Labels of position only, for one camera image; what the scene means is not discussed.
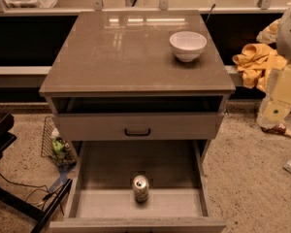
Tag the silver green 7up can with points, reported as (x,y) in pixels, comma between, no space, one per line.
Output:
(140,187)

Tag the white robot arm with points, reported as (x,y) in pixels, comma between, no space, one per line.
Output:
(276,106)

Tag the grey drawer cabinet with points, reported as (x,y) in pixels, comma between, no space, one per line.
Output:
(122,62)

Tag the open middle drawer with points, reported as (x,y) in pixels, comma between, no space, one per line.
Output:
(102,199)

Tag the white bowl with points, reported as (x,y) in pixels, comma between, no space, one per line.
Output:
(187,46)

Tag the yellow crumpled cloth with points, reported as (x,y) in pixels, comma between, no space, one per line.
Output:
(255,63)

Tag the brown snack bag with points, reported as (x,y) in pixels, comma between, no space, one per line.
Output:
(279,129)

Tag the black chair base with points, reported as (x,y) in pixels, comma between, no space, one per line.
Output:
(24,173)

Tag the top drawer with black handle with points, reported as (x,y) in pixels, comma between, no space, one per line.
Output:
(138,126)

